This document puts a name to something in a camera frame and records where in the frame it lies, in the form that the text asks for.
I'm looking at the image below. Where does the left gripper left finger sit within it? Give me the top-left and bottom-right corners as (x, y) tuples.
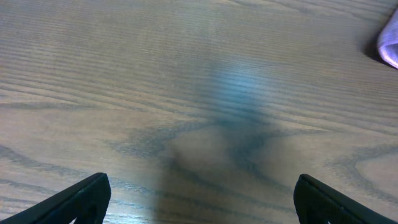
(1, 172), (111, 224)

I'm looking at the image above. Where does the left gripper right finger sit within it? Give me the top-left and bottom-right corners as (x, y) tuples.
(294, 174), (397, 224)

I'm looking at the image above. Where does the purple microfiber cloth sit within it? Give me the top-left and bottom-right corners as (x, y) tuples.
(377, 9), (398, 68)

